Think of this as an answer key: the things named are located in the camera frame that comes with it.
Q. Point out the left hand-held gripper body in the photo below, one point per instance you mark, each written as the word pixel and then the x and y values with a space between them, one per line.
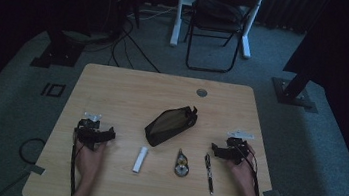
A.
pixel 89 133

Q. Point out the person's left hand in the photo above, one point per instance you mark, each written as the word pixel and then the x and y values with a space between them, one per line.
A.
pixel 88 164

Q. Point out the black folding chair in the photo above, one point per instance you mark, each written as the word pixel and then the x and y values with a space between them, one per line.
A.
pixel 218 26

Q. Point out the correction tape dispenser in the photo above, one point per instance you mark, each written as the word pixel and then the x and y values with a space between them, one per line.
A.
pixel 182 166

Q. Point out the black stand base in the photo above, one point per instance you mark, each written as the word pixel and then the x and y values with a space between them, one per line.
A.
pixel 58 53
pixel 292 94

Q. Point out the black pen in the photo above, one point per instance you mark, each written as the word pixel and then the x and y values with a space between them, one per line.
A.
pixel 209 174

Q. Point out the white desk frame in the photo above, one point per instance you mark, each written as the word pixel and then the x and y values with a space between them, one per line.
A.
pixel 176 27

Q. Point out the person's right hand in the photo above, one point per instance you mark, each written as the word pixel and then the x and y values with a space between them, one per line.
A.
pixel 244 177

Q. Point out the grey tape piece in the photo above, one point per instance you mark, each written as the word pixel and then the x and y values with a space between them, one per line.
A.
pixel 36 169
pixel 271 193

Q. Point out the white stick eraser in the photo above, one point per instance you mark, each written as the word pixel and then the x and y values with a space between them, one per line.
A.
pixel 140 159

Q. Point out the black pencil case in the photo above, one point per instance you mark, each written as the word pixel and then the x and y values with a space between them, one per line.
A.
pixel 169 126

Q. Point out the grey table grommet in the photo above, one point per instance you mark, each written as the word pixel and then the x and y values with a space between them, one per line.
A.
pixel 201 92

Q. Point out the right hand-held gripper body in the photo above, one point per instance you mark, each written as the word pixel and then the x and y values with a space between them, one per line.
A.
pixel 235 151

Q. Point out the dark bag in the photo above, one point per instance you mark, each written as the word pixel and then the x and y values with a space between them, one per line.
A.
pixel 218 9

